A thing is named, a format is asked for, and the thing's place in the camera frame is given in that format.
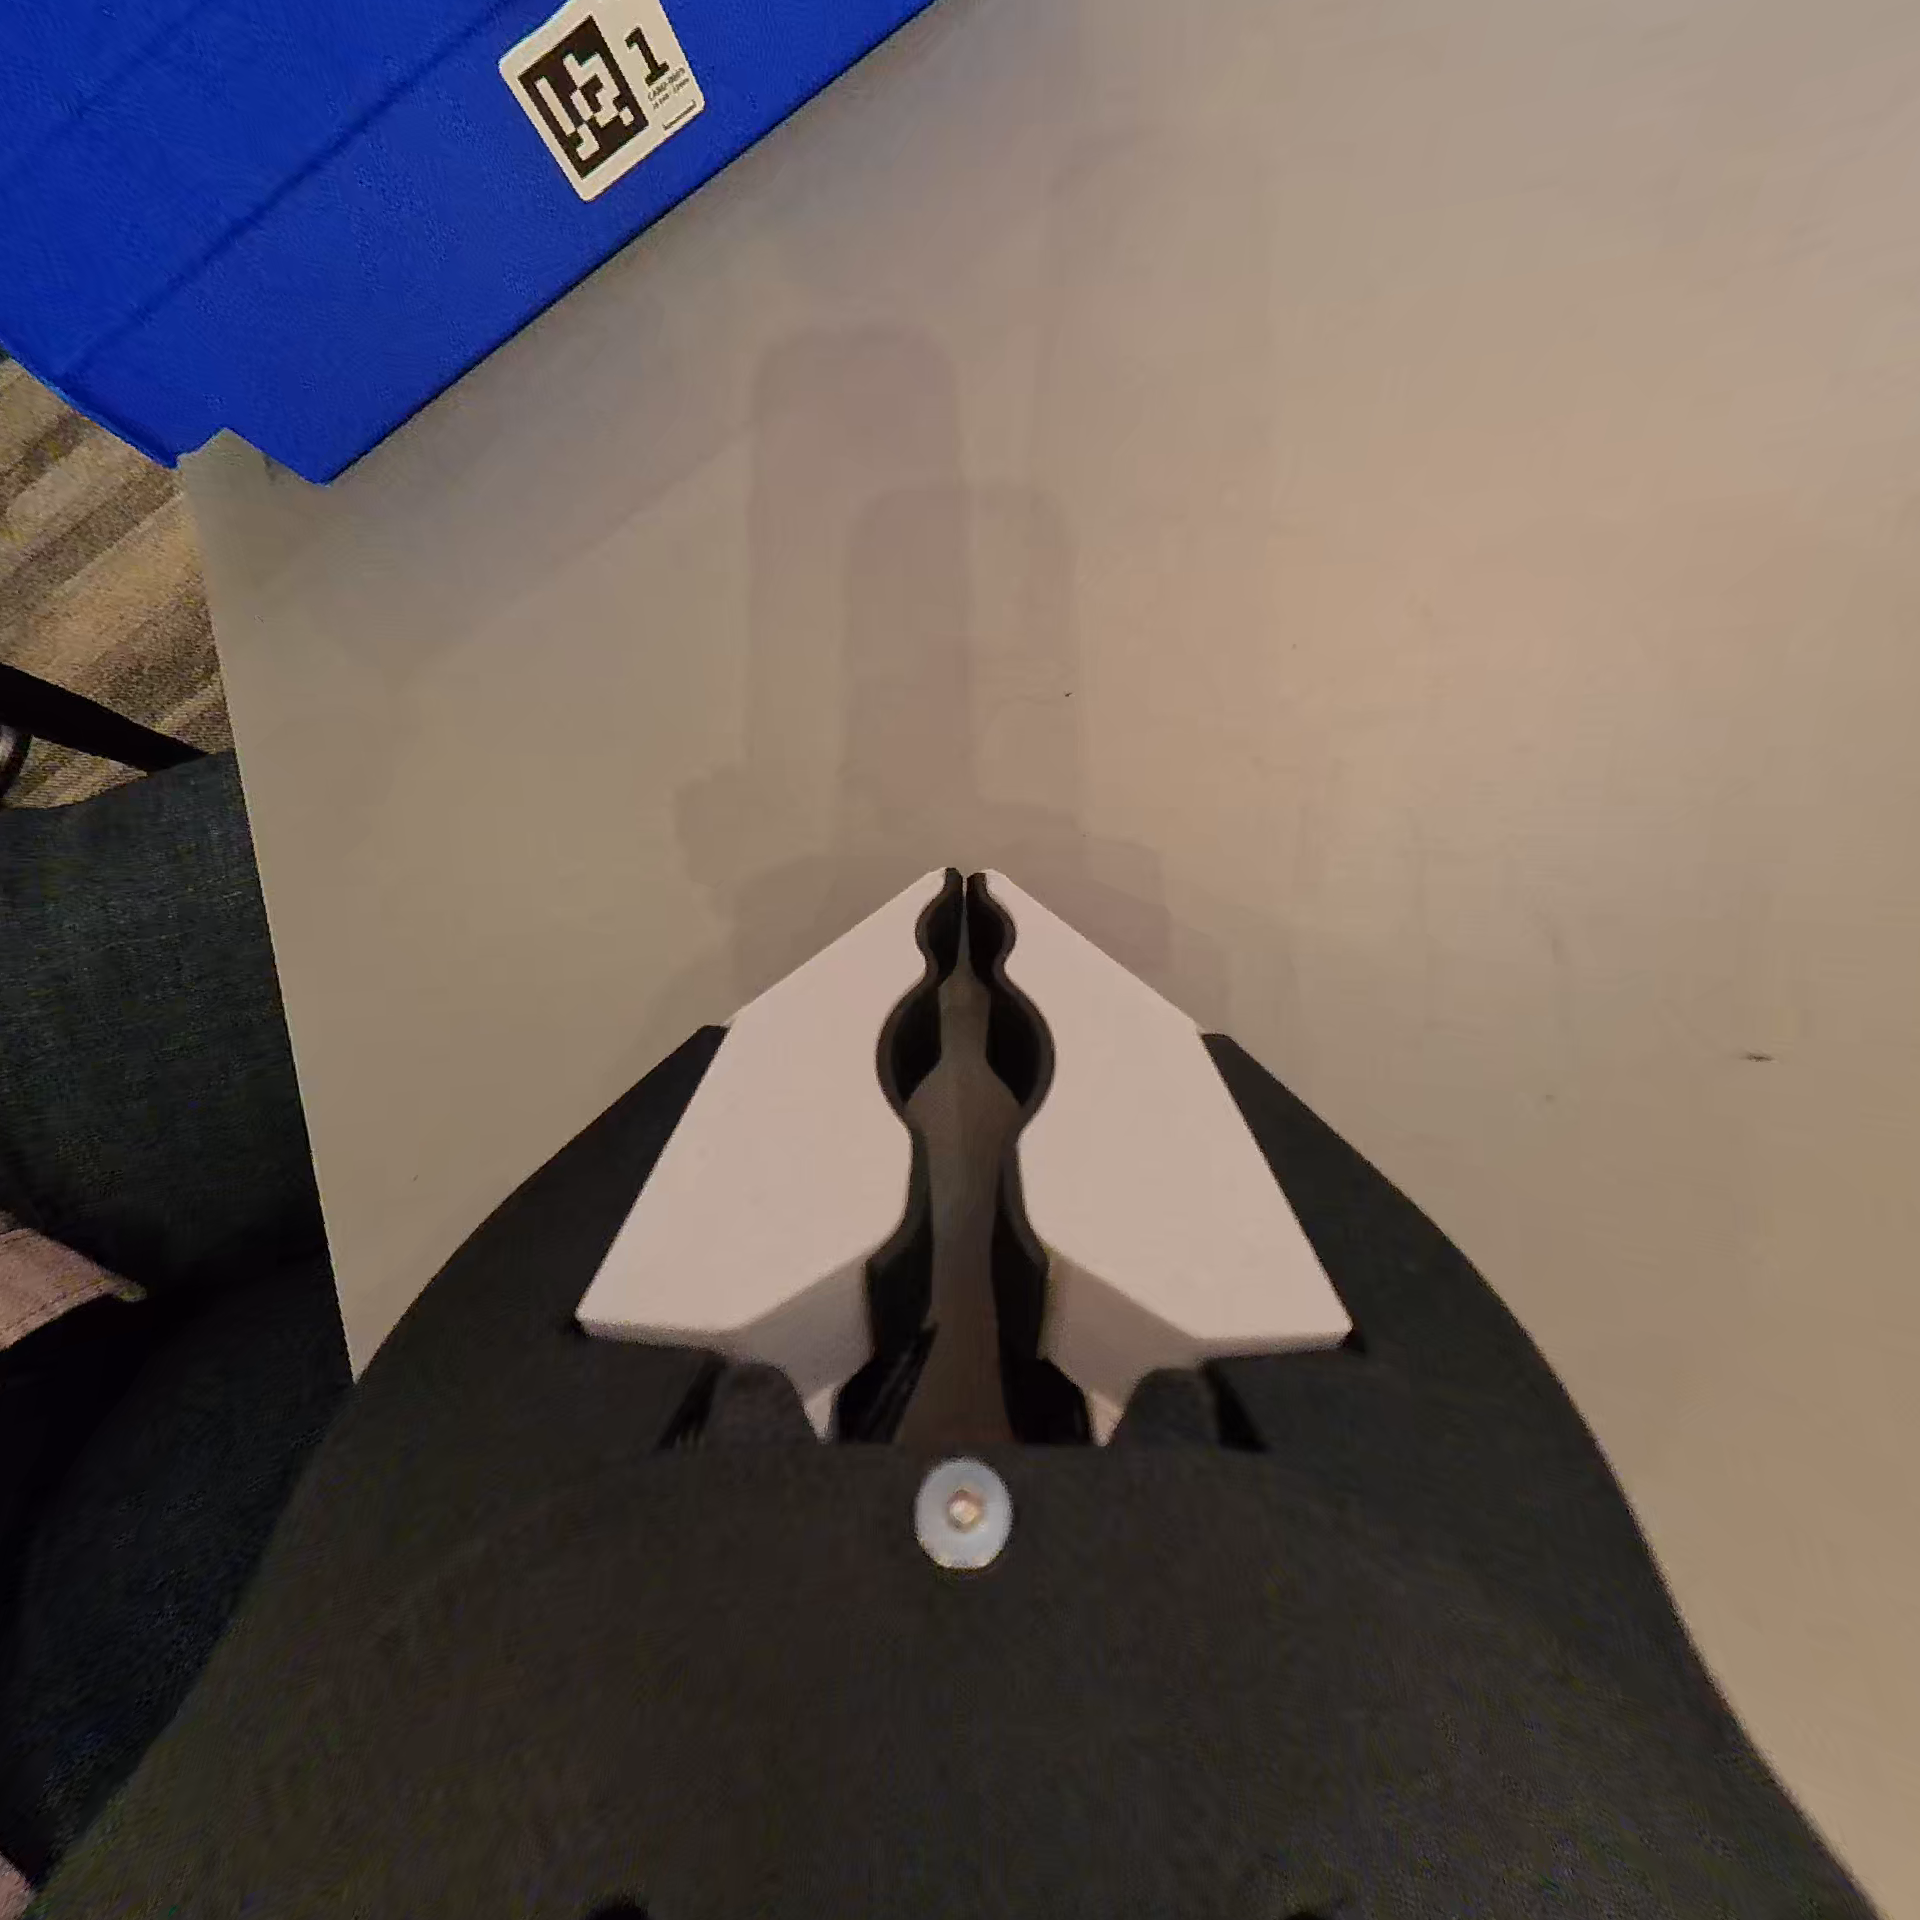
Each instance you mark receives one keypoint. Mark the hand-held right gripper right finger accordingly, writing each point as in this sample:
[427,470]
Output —
[1185,1201]

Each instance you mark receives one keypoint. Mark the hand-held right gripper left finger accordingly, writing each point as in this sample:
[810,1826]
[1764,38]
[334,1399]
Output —
[720,1201]

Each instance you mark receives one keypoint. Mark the blue plastic bin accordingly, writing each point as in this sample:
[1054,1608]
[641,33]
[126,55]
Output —
[299,254]

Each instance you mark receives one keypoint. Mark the person's left leg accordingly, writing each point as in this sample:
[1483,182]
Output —
[135,1020]

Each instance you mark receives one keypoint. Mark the person's leg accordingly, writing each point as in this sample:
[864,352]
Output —
[135,1020]
[148,1576]

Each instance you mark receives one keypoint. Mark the person's grey shirt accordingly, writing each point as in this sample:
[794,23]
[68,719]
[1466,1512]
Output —
[54,1290]

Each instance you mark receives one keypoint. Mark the person's right leg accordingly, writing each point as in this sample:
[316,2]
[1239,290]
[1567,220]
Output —
[148,1576]

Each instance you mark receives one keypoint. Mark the black office chair with armrest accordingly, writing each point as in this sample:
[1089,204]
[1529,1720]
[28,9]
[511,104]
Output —
[89,721]

